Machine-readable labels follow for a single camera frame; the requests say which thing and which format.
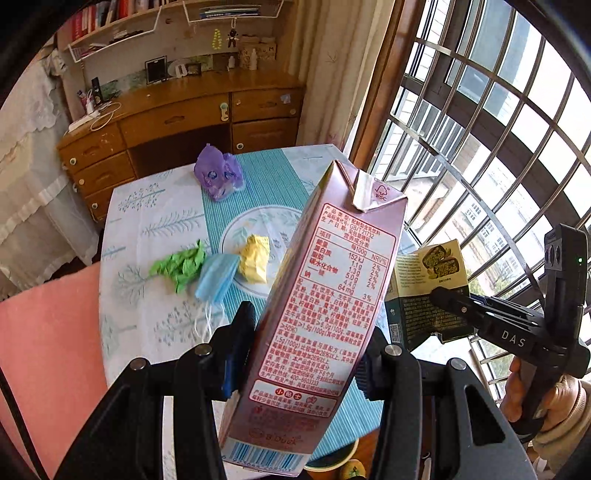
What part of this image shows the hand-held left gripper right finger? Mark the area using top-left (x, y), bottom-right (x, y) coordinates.
top-left (355, 327), bottom-right (539, 480)

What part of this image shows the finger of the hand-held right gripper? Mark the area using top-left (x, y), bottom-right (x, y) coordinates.
top-left (431, 329), bottom-right (476, 346)
top-left (429, 285), bottom-right (561, 358)

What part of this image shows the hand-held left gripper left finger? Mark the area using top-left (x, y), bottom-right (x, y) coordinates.
top-left (55, 301), bottom-right (257, 480)

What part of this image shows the dark green cardboard box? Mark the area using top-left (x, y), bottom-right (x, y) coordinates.
top-left (384, 239), bottom-right (476, 354)

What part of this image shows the pink drink carton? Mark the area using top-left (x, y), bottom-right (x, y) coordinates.
top-left (218, 159), bottom-right (409, 476)

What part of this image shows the person's right forearm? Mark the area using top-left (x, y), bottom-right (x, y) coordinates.
top-left (526, 406), bottom-right (591, 474)

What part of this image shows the person's right hand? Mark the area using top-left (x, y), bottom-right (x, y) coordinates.
top-left (501, 357), bottom-right (585, 441)

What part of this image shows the blue face mask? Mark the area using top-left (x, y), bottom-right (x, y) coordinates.
top-left (193, 253), bottom-right (242, 344)

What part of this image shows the crumpled yellow paper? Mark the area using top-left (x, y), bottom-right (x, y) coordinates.
top-left (236, 234), bottom-right (271, 284)

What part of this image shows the orange fruit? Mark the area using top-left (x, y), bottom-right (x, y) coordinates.
top-left (339, 459), bottom-right (368, 480)

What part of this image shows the leaf-print tablecloth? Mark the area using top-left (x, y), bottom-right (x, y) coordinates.
top-left (98, 144), bottom-right (416, 457)

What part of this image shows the purple plastic bag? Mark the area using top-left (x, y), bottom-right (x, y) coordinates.
top-left (194, 144), bottom-right (245, 202)

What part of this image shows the metal window grille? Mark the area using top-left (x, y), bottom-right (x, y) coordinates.
top-left (346, 0), bottom-right (591, 416)

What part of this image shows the wooden desk with drawers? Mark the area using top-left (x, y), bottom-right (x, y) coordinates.
top-left (56, 83), bottom-right (306, 222)

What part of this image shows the white lace cloth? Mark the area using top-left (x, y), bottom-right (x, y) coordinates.
top-left (0, 60), bottom-right (100, 291)

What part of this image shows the white power strip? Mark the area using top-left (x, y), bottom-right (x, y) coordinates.
top-left (68, 113), bottom-right (100, 132)

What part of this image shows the cream curtain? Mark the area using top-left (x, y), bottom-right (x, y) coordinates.
top-left (295, 0), bottom-right (402, 158)

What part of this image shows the row of books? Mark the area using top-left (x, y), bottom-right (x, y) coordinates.
top-left (69, 0), bottom-right (171, 42)

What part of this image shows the white cable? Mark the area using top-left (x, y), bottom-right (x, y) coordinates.
top-left (90, 102), bottom-right (123, 132)

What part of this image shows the black picture frame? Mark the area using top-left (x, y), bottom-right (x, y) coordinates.
top-left (145, 56), bottom-right (168, 85)

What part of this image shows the white wire wall shelf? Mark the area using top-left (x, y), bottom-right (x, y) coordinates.
top-left (68, 0), bottom-right (296, 61)

